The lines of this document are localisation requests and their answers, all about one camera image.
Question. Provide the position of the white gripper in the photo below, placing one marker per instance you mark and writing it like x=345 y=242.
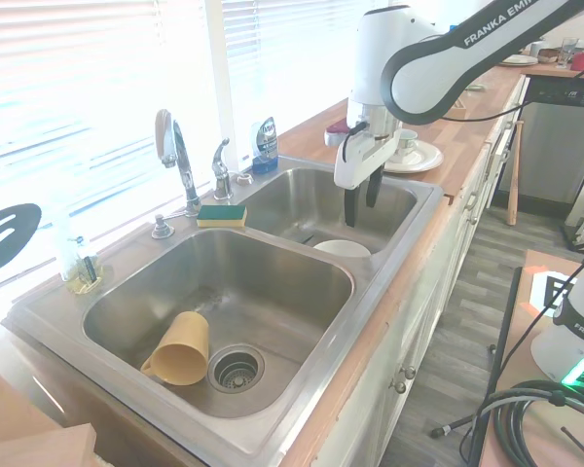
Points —
x=360 y=160

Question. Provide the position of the chrome faucet spout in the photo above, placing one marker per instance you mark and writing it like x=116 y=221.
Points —
x=221 y=177

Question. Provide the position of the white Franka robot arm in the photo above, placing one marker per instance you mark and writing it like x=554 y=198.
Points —
x=418 y=82

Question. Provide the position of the chrome kitchen faucet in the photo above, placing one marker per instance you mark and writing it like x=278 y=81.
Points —
x=188 y=180

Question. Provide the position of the white bowl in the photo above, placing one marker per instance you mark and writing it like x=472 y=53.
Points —
x=341 y=249

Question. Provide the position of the red and white container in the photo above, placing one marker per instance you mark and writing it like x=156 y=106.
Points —
x=336 y=132

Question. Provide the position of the white teacup green pattern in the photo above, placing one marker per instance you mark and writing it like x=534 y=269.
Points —
x=408 y=141

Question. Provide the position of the large white plate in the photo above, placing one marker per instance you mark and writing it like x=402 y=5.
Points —
x=426 y=156

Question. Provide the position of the blue dish soap bottle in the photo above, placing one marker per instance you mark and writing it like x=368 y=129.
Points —
x=265 y=146

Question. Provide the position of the stainless steel double sink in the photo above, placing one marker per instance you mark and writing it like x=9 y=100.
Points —
x=272 y=277

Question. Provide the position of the white kitchen cabinets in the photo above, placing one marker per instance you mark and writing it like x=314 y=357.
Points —
x=418 y=311

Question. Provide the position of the small wooden tray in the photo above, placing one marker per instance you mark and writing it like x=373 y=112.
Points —
x=460 y=106

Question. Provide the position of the yellow green sponge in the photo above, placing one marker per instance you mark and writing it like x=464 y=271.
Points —
x=221 y=215

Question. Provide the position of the narrow white window blind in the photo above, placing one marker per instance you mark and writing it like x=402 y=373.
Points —
x=292 y=58

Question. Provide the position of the round metal cabinet knob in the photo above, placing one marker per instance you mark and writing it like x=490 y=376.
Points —
x=399 y=386
x=410 y=372

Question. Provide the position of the stainless steel dishwasher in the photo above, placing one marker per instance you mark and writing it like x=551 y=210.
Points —
x=555 y=146

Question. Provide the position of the stack of white plates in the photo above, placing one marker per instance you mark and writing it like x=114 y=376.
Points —
x=518 y=60

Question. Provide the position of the black white marker tag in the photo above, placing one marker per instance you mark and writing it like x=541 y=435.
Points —
x=550 y=292

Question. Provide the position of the metal drain strainer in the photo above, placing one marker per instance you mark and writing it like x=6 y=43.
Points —
x=236 y=368

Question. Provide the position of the white mug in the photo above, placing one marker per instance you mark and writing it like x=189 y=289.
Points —
x=537 y=47

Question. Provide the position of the brown bowl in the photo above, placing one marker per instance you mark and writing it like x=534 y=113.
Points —
x=548 y=55

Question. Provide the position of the yellow plastic cup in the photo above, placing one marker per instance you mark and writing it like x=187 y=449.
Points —
x=182 y=350

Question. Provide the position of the clear drinking glass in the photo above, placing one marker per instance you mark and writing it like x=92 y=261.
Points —
x=567 y=51

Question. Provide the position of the red mug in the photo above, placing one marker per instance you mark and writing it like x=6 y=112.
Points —
x=582 y=61

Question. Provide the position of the wide white window blind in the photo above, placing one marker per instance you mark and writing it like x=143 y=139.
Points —
x=92 y=97

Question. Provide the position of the clear glass soap bottle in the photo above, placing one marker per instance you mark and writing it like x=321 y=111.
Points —
x=80 y=262

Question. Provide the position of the black slotted spatula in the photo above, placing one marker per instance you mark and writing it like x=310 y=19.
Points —
x=22 y=219

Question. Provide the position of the light wooden board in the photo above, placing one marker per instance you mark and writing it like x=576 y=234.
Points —
x=24 y=438

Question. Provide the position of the black metal rail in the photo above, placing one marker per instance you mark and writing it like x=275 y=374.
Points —
x=508 y=321

